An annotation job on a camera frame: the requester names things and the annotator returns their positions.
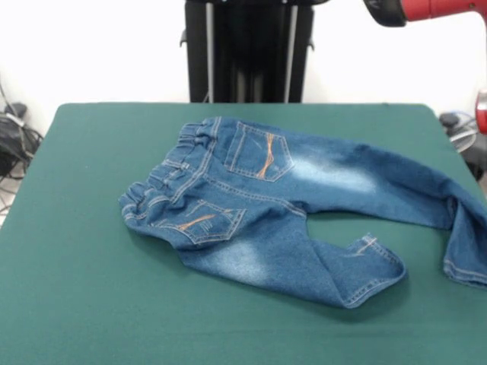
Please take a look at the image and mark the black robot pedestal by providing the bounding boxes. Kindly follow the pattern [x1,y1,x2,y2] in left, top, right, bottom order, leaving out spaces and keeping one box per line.
[179,0,317,104]

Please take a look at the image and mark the dark green table cloth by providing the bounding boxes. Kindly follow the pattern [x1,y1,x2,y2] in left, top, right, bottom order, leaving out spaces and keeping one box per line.
[0,102,487,365]

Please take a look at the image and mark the blue denim jeans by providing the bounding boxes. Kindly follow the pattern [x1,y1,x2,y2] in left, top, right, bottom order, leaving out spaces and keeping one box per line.
[116,116,487,309]

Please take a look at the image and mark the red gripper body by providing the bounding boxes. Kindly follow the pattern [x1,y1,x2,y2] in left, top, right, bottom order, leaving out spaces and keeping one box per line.
[474,89,487,135]

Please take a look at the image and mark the black cable tangle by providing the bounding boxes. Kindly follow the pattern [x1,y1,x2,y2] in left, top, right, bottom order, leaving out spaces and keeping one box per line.
[0,113,43,182]

